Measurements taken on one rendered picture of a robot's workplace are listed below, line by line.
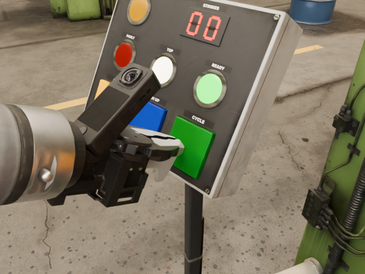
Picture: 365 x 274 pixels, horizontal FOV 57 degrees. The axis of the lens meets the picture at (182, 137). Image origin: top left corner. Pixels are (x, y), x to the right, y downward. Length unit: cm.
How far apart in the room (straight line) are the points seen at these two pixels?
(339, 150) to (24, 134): 56
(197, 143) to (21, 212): 156
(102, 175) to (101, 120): 7
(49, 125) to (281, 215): 162
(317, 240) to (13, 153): 69
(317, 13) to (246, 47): 446
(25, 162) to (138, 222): 148
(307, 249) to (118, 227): 108
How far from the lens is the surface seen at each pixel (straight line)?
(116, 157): 38
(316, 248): 86
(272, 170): 210
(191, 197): 79
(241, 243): 169
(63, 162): 32
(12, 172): 30
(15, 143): 30
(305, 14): 495
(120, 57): 64
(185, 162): 52
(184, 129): 52
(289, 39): 52
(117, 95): 38
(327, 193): 74
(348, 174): 70
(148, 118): 57
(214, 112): 50
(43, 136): 31
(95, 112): 38
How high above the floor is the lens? 132
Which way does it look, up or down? 35 degrees down
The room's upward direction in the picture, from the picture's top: straight up
